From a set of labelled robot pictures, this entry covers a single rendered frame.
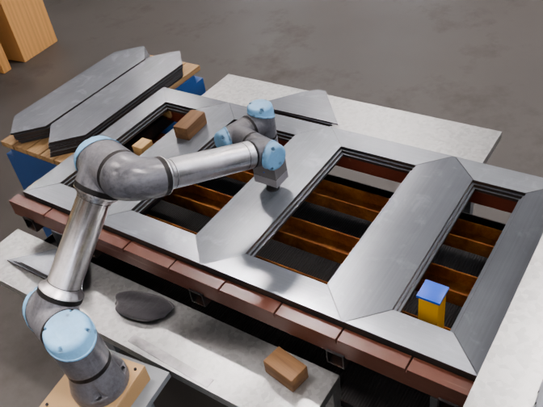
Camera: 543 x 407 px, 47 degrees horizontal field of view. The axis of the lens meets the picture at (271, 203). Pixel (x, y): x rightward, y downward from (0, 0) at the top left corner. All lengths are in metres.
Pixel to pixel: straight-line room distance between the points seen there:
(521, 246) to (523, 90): 2.39
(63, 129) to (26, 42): 2.93
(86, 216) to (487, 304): 0.99
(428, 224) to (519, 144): 1.86
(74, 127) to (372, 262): 1.33
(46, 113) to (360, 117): 1.24
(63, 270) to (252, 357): 0.54
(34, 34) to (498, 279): 4.46
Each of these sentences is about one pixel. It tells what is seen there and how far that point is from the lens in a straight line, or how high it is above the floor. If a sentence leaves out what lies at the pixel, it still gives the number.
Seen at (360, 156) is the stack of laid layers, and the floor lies 0.83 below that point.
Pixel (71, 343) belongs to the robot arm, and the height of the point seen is 0.95.
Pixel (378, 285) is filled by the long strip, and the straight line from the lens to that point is 1.65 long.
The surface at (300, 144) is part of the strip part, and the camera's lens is 2.15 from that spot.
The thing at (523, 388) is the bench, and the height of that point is 1.05.
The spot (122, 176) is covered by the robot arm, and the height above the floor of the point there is 1.25.
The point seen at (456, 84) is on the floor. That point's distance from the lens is 4.13.
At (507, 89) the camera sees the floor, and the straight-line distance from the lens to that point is 4.10.
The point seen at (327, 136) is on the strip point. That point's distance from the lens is 2.17.
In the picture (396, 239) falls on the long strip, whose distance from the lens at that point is 1.77.
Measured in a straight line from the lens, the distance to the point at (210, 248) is 1.81.
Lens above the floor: 2.06
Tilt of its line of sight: 39 degrees down
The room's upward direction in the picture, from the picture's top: 9 degrees counter-clockwise
